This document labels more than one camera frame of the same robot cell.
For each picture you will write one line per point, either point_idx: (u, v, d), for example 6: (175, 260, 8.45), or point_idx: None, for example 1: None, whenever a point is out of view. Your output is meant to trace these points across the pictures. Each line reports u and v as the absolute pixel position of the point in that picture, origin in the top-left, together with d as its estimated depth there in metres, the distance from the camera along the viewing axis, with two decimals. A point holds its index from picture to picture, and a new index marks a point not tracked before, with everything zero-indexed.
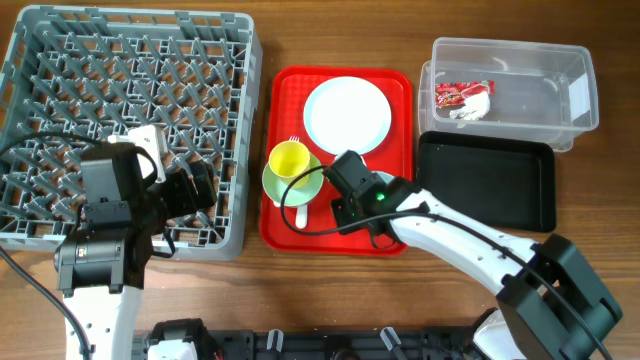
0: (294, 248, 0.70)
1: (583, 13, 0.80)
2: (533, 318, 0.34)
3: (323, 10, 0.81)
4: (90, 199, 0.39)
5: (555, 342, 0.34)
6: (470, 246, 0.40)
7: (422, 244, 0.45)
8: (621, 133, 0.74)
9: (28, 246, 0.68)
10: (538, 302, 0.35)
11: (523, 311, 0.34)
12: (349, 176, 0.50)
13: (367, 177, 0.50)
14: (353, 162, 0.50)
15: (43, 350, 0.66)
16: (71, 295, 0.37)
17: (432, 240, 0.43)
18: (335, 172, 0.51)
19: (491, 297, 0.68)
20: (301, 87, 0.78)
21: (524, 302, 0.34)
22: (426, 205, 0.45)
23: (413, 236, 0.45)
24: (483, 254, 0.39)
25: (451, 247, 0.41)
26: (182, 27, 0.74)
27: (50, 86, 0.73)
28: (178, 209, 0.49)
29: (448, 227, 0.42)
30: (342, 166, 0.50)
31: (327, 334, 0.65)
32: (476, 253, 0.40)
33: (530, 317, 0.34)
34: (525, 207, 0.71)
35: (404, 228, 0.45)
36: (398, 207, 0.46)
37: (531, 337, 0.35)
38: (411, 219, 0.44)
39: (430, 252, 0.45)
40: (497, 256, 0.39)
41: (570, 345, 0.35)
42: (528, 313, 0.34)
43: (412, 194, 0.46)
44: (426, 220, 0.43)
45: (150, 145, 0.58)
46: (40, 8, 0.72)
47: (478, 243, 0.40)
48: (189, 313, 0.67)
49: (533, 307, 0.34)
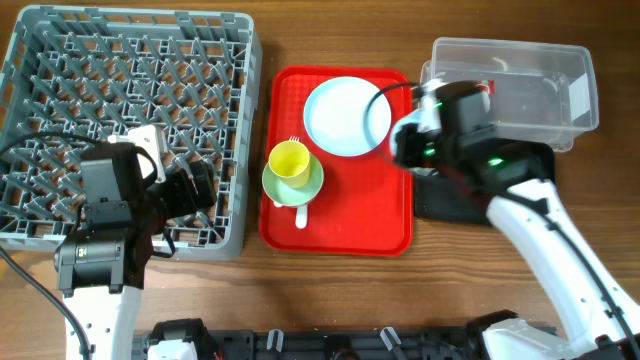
0: (294, 247, 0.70)
1: (583, 13, 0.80)
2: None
3: (323, 10, 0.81)
4: (90, 199, 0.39)
5: None
6: (577, 282, 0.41)
7: (516, 237, 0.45)
8: (621, 133, 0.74)
9: (28, 246, 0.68)
10: None
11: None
12: (465, 118, 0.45)
13: (484, 127, 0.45)
14: (475, 101, 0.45)
15: (43, 350, 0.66)
16: (71, 295, 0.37)
17: (536, 246, 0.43)
18: (451, 102, 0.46)
19: (492, 297, 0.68)
20: (301, 87, 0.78)
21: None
22: (547, 204, 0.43)
23: (511, 226, 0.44)
24: (588, 298, 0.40)
25: (556, 263, 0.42)
26: (182, 27, 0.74)
27: (50, 86, 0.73)
28: (178, 209, 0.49)
29: (561, 247, 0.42)
30: (462, 100, 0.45)
31: (327, 334, 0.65)
32: (580, 292, 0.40)
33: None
34: None
35: (504, 206, 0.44)
36: (510, 186, 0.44)
37: None
38: (516, 204, 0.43)
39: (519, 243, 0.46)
40: (603, 310, 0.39)
41: None
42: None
43: (535, 179, 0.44)
44: (542, 222, 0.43)
45: (150, 144, 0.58)
46: (40, 8, 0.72)
47: (589, 282, 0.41)
48: (189, 313, 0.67)
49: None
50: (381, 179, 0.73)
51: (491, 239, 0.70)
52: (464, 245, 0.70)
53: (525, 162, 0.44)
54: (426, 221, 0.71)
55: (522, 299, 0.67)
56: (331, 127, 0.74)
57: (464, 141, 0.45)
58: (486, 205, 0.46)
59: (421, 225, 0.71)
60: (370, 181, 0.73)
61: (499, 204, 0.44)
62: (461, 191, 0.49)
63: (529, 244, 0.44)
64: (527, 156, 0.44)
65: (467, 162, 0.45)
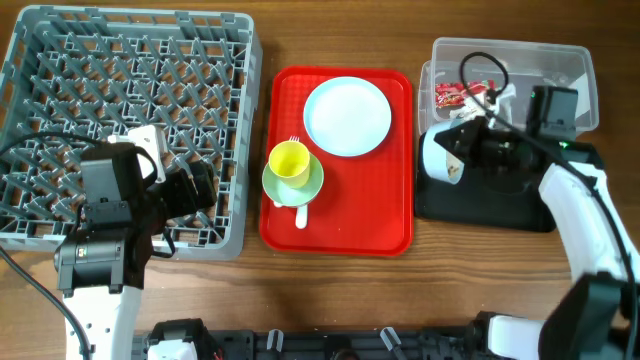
0: (294, 247, 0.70)
1: (583, 12, 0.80)
2: (593, 309, 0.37)
3: (323, 10, 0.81)
4: (90, 199, 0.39)
5: (586, 320, 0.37)
6: (599, 231, 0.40)
7: (556, 201, 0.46)
8: (621, 133, 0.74)
9: (28, 246, 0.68)
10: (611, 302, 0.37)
11: (591, 297, 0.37)
12: (552, 110, 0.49)
13: (566, 124, 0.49)
14: (571, 98, 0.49)
15: (43, 350, 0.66)
16: (71, 295, 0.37)
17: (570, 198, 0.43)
18: (546, 94, 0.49)
19: (492, 297, 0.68)
20: (302, 87, 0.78)
21: (602, 293, 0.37)
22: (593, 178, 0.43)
23: (555, 191, 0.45)
24: (605, 244, 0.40)
25: (585, 222, 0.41)
26: (182, 27, 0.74)
27: (50, 86, 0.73)
28: (177, 209, 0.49)
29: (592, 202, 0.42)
30: (559, 96, 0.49)
31: (327, 334, 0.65)
32: (600, 239, 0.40)
33: (592, 308, 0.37)
34: (526, 207, 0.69)
35: (560, 176, 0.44)
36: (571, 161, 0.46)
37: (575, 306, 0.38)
38: (572, 176, 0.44)
39: (551, 202, 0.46)
40: (614, 255, 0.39)
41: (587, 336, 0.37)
42: (593, 304, 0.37)
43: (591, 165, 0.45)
44: (579, 187, 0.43)
45: (150, 145, 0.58)
46: (40, 8, 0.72)
47: (609, 234, 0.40)
48: (189, 313, 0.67)
49: (600, 303, 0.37)
50: (382, 179, 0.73)
51: (491, 239, 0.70)
52: (464, 245, 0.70)
53: (590, 152, 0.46)
54: (426, 221, 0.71)
55: (522, 299, 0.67)
56: (332, 127, 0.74)
57: (544, 128, 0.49)
58: (544, 175, 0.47)
59: (421, 225, 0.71)
60: (369, 181, 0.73)
61: (555, 171, 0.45)
62: (526, 159, 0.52)
63: (565, 203, 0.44)
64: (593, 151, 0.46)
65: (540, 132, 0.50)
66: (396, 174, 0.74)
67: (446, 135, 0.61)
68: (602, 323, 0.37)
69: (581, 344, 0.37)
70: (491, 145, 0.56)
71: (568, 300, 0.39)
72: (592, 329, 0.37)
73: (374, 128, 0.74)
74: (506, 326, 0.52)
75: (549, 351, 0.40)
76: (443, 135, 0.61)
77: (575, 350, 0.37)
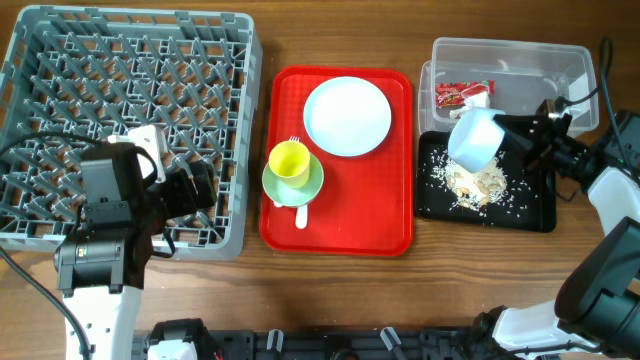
0: (294, 247, 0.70)
1: (583, 13, 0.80)
2: (625, 246, 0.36)
3: (323, 10, 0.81)
4: (90, 199, 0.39)
5: (613, 257, 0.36)
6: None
7: (606, 199, 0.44)
8: None
9: (28, 246, 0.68)
10: None
11: (628, 234, 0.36)
12: (625, 132, 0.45)
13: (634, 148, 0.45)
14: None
15: (43, 350, 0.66)
16: (71, 295, 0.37)
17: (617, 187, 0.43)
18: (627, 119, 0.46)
19: (492, 297, 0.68)
20: (302, 87, 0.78)
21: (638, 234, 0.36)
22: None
23: (605, 183, 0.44)
24: None
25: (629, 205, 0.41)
26: (181, 27, 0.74)
27: (50, 86, 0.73)
28: (178, 209, 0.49)
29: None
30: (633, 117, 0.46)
31: (327, 334, 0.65)
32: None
33: (623, 247, 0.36)
34: (525, 208, 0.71)
35: (612, 177, 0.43)
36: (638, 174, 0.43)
37: (605, 245, 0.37)
38: (625, 176, 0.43)
39: (594, 198, 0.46)
40: None
41: (606, 275, 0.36)
42: (626, 243, 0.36)
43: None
44: (623, 176, 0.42)
45: (150, 145, 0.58)
46: (40, 9, 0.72)
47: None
48: (189, 313, 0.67)
49: (634, 243, 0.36)
50: (382, 179, 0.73)
51: (491, 239, 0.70)
52: (464, 245, 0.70)
53: None
54: (426, 221, 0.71)
55: (522, 299, 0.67)
56: (341, 132, 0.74)
57: (608, 148, 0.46)
58: (596, 179, 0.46)
59: (421, 225, 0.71)
60: (369, 180, 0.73)
61: (610, 173, 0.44)
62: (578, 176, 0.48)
63: (613, 197, 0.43)
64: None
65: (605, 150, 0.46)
66: (397, 174, 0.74)
67: (513, 122, 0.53)
68: (629, 264, 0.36)
69: (603, 277, 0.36)
70: (561, 151, 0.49)
71: (601, 245, 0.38)
72: (617, 266, 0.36)
73: (375, 134, 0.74)
74: (518, 315, 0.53)
75: (566, 296, 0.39)
76: (511, 120, 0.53)
77: (596, 284, 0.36)
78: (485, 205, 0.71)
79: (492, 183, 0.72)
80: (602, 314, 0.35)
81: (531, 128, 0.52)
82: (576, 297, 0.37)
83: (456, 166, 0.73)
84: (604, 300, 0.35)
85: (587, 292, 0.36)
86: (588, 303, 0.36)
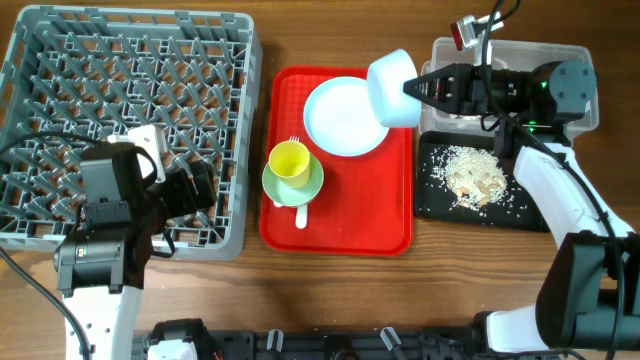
0: (293, 247, 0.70)
1: (584, 12, 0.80)
2: (580, 267, 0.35)
3: (323, 10, 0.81)
4: (90, 198, 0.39)
5: (575, 283, 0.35)
6: (574, 198, 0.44)
7: (530, 179, 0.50)
8: (622, 133, 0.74)
9: (28, 246, 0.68)
10: (599, 258, 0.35)
11: (577, 256, 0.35)
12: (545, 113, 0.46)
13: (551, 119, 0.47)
14: (589, 80, 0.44)
15: (43, 350, 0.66)
16: (71, 295, 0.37)
17: (548, 179, 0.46)
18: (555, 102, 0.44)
19: (492, 297, 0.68)
20: (301, 88, 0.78)
21: (587, 250, 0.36)
22: (564, 155, 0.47)
23: (524, 163, 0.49)
24: (582, 209, 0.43)
25: (560, 198, 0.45)
26: (182, 27, 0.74)
27: (50, 86, 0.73)
28: (178, 209, 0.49)
29: (569, 181, 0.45)
30: (565, 80, 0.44)
31: (327, 334, 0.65)
32: (577, 205, 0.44)
33: (580, 267, 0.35)
34: (525, 208, 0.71)
35: (532, 159, 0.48)
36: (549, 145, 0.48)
37: (564, 268, 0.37)
38: (543, 155, 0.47)
39: (527, 183, 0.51)
40: (592, 216, 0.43)
41: (577, 302, 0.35)
42: (580, 262, 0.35)
43: (560, 146, 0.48)
44: (545, 161, 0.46)
45: (150, 144, 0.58)
46: (40, 9, 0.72)
47: (585, 200, 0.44)
48: (189, 313, 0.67)
49: (589, 261, 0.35)
50: (382, 178, 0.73)
51: (491, 239, 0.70)
52: (464, 245, 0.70)
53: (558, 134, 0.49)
54: (426, 221, 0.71)
55: (522, 299, 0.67)
56: (325, 110, 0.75)
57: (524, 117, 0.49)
58: (516, 159, 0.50)
59: (421, 225, 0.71)
60: (369, 181, 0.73)
61: (525, 153, 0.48)
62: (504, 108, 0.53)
63: (539, 179, 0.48)
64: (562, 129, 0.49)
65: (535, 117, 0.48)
66: (396, 175, 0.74)
67: None
68: (592, 282, 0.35)
69: (576, 305, 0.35)
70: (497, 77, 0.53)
71: (558, 263, 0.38)
72: (584, 289, 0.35)
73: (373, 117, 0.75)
74: (504, 321, 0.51)
75: (546, 319, 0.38)
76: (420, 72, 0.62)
77: (570, 313, 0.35)
78: (485, 205, 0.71)
79: (492, 183, 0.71)
80: (586, 333, 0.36)
81: (449, 91, 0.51)
82: (555, 326, 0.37)
83: (456, 166, 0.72)
84: (583, 323, 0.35)
85: (565, 323, 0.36)
86: (570, 331, 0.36)
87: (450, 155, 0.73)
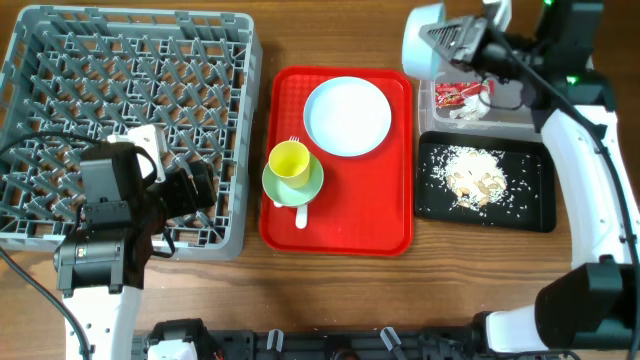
0: (294, 248, 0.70)
1: None
2: (592, 301, 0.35)
3: (323, 10, 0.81)
4: (90, 199, 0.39)
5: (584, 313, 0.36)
6: (604, 202, 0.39)
7: (555, 148, 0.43)
8: (622, 133, 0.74)
9: (28, 246, 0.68)
10: (613, 295, 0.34)
11: (590, 292, 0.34)
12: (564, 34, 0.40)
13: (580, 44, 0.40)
14: None
15: (43, 350, 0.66)
16: (71, 295, 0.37)
17: (577, 162, 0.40)
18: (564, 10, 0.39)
19: (492, 297, 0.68)
20: (301, 87, 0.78)
21: (603, 287, 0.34)
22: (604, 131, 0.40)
23: (557, 138, 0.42)
24: (610, 221, 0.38)
25: (588, 189, 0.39)
26: (181, 27, 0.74)
27: (50, 86, 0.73)
28: (178, 209, 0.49)
29: (601, 169, 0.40)
30: None
31: (327, 334, 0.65)
32: (605, 214, 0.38)
33: (591, 301, 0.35)
34: (525, 207, 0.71)
35: (565, 127, 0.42)
36: (580, 104, 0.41)
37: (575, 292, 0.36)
38: (579, 128, 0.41)
39: (551, 150, 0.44)
40: (618, 235, 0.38)
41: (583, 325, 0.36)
42: (593, 298, 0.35)
43: (600, 107, 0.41)
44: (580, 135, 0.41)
45: (150, 144, 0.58)
46: (40, 9, 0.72)
47: (614, 208, 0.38)
48: (189, 313, 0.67)
49: (604, 295, 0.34)
50: (382, 179, 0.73)
51: (492, 239, 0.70)
52: (464, 245, 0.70)
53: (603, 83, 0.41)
54: (426, 221, 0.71)
55: (522, 299, 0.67)
56: (326, 110, 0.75)
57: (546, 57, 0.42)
58: (547, 121, 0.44)
59: (421, 225, 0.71)
60: (370, 181, 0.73)
61: (558, 118, 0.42)
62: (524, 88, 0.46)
63: (566, 152, 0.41)
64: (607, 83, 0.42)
65: (555, 50, 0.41)
66: (397, 175, 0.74)
67: None
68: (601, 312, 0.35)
69: (580, 328, 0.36)
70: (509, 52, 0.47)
71: (571, 280, 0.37)
72: (591, 319, 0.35)
73: (373, 112, 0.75)
74: (503, 321, 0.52)
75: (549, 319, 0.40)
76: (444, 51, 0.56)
77: (572, 332, 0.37)
78: (485, 205, 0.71)
79: (492, 183, 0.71)
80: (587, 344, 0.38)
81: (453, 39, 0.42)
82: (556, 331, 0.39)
83: (456, 166, 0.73)
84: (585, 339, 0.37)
85: (565, 336, 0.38)
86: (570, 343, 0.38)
87: (450, 155, 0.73)
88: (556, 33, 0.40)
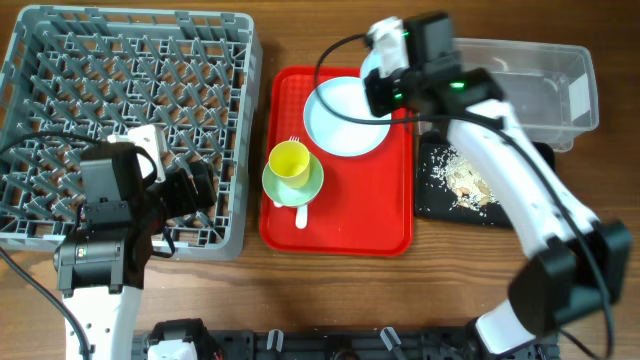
0: (294, 247, 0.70)
1: (582, 13, 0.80)
2: (554, 286, 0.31)
3: (323, 10, 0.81)
4: (90, 199, 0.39)
5: (554, 300, 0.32)
6: (528, 188, 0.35)
7: (468, 150, 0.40)
8: (621, 133, 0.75)
9: (28, 246, 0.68)
10: (571, 268, 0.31)
11: (550, 279, 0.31)
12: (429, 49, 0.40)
13: (447, 54, 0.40)
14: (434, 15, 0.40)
15: (43, 350, 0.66)
16: (71, 295, 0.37)
17: (493, 160, 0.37)
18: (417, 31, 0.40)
19: (492, 297, 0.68)
20: (302, 88, 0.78)
21: (560, 268, 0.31)
22: (505, 121, 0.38)
23: (470, 147, 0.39)
24: (541, 205, 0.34)
25: (517, 187, 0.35)
26: (181, 27, 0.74)
27: (50, 86, 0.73)
28: (178, 208, 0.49)
29: (515, 158, 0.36)
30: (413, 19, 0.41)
31: (327, 334, 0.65)
32: (533, 198, 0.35)
33: (554, 286, 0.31)
34: None
35: (469, 134, 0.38)
36: (471, 105, 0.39)
37: (538, 284, 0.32)
38: (482, 129, 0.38)
39: (468, 154, 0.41)
40: (553, 212, 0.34)
41: (562, 310, 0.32)
42: (555, 283, 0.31)
43: (493, 100, 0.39)
44: (486, 134, 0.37)
45: (150, 144, 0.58)
46: (40, 9, 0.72)
47: (539, 189, 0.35)
48: (189, 313, 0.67)
49: (563, 280, 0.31)
50: (382, 179, 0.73)
51: (492, 239, 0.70)
52: (464, 244, 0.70)
53: (488, 81, 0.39)
54: (426, 221, 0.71)
55: None
56: (325, 110, 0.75)
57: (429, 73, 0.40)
58: (451, 132, 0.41)
59: (421, 225, 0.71)
60: (369, 181, 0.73)
61: (461, 128, 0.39)
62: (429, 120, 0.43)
63: (480, 155, 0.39)
64: (490, 79, 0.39)
65: (423, 78, 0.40)
66: (396, 174, 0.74)
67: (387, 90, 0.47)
68: (567, 290, 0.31)
69: (556, 312, 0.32)
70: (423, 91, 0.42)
71: (531, 272, 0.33)
72: (562, 299, 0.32)
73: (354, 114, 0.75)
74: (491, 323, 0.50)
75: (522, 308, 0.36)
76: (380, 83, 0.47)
77: (550, 317, 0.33)
78: (485, 205, 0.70)
79: None
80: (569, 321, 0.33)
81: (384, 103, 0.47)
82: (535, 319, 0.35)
83: (456, 166, 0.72)
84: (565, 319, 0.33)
85: (546, 323, 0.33)
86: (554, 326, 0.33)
87: (450, 155, 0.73)
88: (420, 60, 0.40)
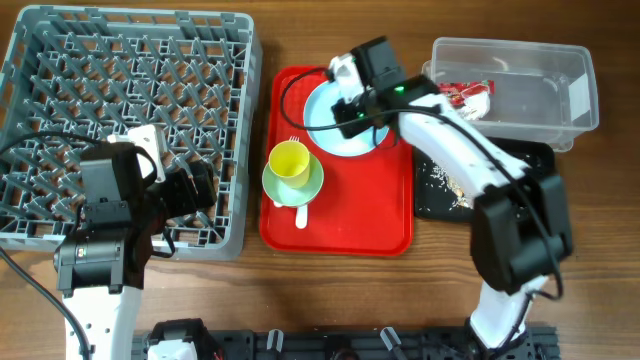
0: (294, 247, 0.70)
1: (582, 13, 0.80)
2: (497, 229, 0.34)
3: (323, 10, 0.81)
4: (90, 199, 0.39)
5: (503, 245, 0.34)
6: (466, 153, 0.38)
7: (417, 140, 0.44)
8: (621, 133, 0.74)
9: (28, 246, 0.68)
10: (508, 210, 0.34)
11: (490, 221, 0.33)
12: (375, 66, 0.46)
13: (392, 67, 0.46)
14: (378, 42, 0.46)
15: (43, 350, 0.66)
16: (71, 295, 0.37)
17: (434, 138, 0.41)
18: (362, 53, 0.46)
19: None
20: (302, 88, 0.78)
21: (498, 211, 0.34)
22: (441, 107, 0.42)
23: (417, 135, 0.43)
24: (476, 164, 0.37)
25: (456, 157, 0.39)
26: (181, 27, 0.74)
27: (50, 86, 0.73)
28: (177, 209, 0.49)
29: (453, 134, 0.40)
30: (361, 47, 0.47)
31: (327, 334, 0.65)
32: (470, 160, 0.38)
33: (496, 228, 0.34)
34: None
35: (413, 124, 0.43)
36: (413, 101, 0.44)
37: (487, 234, 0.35)
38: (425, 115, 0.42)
39: (419, 145, 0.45)
40: (489, 166, 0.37)
41: (513, 255, 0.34)
42: (496, 224, 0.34)
43: (430, 93, 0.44)
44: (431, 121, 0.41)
45: (150, 144, 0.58)
46: (40, 8, 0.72)
47: (475, 152, 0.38)
48: (189, 313, 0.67)
49: (503, 221, 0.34)
50: (382, 178, 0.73)
51: None
52: (464, 244, 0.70)
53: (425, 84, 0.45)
54: (426, 221, 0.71)
55: None
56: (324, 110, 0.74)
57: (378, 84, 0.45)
58: (401, 128, 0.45)
59: (422, 225, 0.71)
60: (369, 180, 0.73)
61: (406, 120, 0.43)
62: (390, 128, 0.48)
63: (426, 142, 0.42)
64: (425, 80, 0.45)
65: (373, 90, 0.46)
66: (395, 174, 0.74)
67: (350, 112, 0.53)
68: (510, 233, 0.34)
69: (507, 257, 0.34)
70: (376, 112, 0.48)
71: (478, 224, 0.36)
72: (509, 243, 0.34)
73: None
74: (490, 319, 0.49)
75: (486, 271, 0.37)
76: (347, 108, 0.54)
77: (504, 264, 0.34)
78: None
79: None
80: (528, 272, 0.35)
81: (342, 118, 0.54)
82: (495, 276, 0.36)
83: None
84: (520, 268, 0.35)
85: (504, 273, 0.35)
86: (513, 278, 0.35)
87: None
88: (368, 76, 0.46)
